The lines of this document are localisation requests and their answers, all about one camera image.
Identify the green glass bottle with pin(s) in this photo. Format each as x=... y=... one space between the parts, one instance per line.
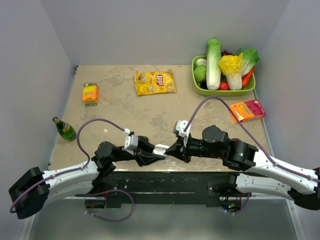
x=65 y=130

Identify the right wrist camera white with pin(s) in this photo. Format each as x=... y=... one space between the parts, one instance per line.
x=180 y=130

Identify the yellow Lays chips bag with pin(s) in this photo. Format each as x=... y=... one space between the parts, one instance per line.
x=154 y=82

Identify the yellow leaf cabbage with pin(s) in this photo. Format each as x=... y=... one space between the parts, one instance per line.
x=231 y=67

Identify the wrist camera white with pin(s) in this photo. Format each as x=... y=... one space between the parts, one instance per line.
x=131 y=141
x=180 y=130

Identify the green lettuce leaf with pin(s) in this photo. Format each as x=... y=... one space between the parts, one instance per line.
x=250 y=58

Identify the white cauliflower piece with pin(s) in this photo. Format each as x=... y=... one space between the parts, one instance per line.
x=201 y=62

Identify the orange yellow sponge pack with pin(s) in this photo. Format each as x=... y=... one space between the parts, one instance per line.
x=90 y=94

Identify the red tomato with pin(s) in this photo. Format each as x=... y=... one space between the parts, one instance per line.
x=223 y=86

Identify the orange carrot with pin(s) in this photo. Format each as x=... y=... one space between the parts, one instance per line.
x=246 y=78

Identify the dark red grapes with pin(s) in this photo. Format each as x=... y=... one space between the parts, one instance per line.
x=226 y=53

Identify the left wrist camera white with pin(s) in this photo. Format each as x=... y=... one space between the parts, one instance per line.
x=131 y=141

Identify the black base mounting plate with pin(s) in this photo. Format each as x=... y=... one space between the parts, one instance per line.
x=166 y=188

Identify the green plastic basket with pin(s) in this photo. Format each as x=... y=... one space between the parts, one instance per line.
x=221 y=93

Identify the round green cabbage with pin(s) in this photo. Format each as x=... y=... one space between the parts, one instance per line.
x=200 y=73

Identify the white earbud charging case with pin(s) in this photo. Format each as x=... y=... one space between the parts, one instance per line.
x=160 y=149

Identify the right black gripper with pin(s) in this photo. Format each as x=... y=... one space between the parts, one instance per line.
x=180 y=151

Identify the long napa cabbage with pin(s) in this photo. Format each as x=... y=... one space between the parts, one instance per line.
x=213 y=71

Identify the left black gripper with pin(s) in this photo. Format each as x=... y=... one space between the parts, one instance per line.
x=143 y=155

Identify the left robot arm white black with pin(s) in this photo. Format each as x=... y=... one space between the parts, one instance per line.
x=36 y=188

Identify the orange pink snack box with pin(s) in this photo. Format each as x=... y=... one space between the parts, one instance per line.
x=247 y=110

